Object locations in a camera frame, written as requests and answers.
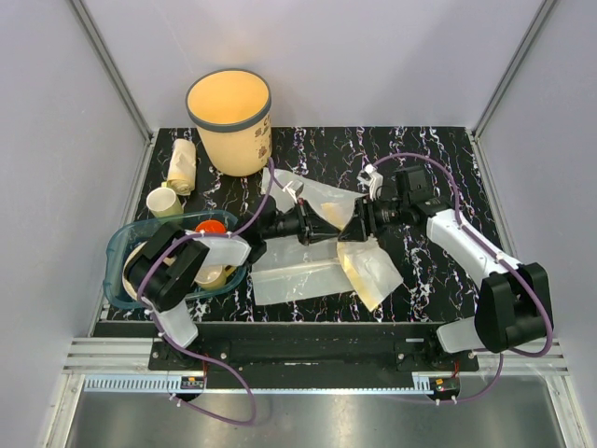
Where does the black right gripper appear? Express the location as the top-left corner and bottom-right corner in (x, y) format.
(338, 194), (409, 244)

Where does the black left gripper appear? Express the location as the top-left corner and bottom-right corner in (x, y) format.
(261, 198), (340, 246)

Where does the detached white trash bag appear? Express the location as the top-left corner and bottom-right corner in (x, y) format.
(251, 169), (404, 311)

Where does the white trash bag roll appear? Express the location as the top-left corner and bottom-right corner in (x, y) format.
(161, 138), (197, 196)

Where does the yellow trash bin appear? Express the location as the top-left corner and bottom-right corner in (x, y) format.
(186, 69), (272, 177)

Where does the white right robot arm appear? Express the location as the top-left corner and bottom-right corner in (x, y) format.
(339, 164), (553, 371)

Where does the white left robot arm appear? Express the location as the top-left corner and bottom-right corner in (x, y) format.
(122, 197), (340, 370)

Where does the clear blue plastic tub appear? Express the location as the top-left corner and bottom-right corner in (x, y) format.
(103, 210), (238, 311)

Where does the orange black mug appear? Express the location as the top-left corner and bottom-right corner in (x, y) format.
(194, 219), (228, 234)

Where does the yellow white mug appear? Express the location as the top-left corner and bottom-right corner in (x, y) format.
(194, 265), (236, 291)

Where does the light green mug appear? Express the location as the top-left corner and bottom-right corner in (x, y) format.
(146, 187), (184, 218)

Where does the cream pink floral plate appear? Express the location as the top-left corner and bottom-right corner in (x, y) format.
(121, 242), (150, 301)

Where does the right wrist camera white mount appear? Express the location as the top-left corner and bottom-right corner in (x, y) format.
(357, 164), (383, 200)

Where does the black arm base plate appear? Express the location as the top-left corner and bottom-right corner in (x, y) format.
(188, 322), (479, 372)

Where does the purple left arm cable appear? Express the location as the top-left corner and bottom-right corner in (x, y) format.
(137, 157), (276, 426)

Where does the aluminium front rail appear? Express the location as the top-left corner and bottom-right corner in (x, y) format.
(62, 338), (569, 395)

